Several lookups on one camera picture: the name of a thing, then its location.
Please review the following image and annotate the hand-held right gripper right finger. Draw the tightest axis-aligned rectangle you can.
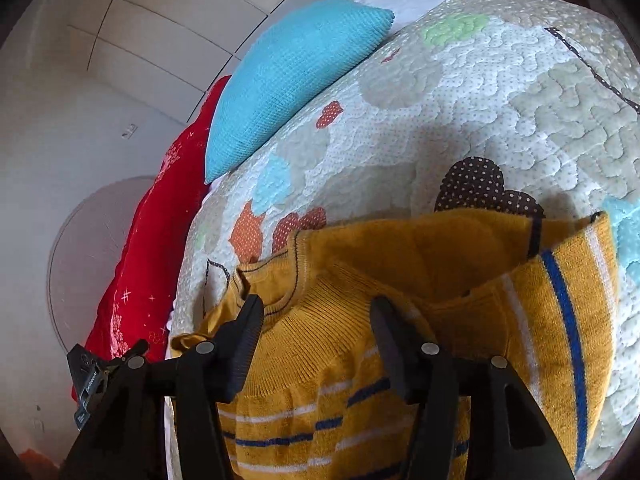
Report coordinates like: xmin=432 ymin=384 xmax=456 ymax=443
xmin=369 ymin=295 xmax=576 ymax=480

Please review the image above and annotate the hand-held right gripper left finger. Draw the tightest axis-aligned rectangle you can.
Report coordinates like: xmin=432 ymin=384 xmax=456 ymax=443
xmin=60 ymin=295 xmax=265 ymax=480

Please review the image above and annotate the yellow striped knit sweater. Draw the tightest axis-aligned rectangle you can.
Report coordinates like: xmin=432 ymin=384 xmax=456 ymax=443
xmin=170 ymin=207 xmax=622 ymax=480

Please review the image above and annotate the round grey floor mat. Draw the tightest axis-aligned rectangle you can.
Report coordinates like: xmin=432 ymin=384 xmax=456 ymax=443
xmin=47 ymin=175 xmax=159 ymax=357

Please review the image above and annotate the red patterned blanket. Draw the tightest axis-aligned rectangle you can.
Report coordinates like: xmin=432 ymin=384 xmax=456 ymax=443
xmin=71 ymin=75 xmax=234 ymax=403

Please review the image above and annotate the quilted patchwork bedspread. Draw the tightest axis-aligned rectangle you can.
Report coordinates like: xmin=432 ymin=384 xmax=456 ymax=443
xmin=164 ymin=0 xmax=640 ymax=480

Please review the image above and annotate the blue knit pillow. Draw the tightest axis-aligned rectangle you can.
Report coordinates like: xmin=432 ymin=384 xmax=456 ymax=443
xmin=203 ymin=0 xmax=396 ymax=185

